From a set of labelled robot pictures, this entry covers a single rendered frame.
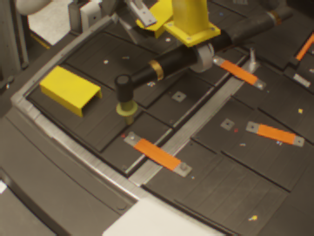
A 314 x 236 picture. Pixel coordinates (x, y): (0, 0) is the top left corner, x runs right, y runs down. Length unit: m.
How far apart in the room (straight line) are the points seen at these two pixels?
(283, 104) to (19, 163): 0.61
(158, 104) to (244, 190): 0.30
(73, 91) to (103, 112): 0.09
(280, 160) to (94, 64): 0.52
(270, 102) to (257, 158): 0.16
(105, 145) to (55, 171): 0.19
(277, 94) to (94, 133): 0.41
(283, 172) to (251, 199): 0.09
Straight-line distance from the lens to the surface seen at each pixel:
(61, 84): 1.30
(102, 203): 0.99
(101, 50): 1.40
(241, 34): 1.19
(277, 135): 1.18
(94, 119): 1.24
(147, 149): 1.18
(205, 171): 1.13
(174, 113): 1.24
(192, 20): 1.06
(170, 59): 1.11
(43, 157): 1.08
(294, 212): 1.07
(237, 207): 1.08
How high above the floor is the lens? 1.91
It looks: 49 degrees down
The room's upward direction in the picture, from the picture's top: 7 degrees counter-clockwise
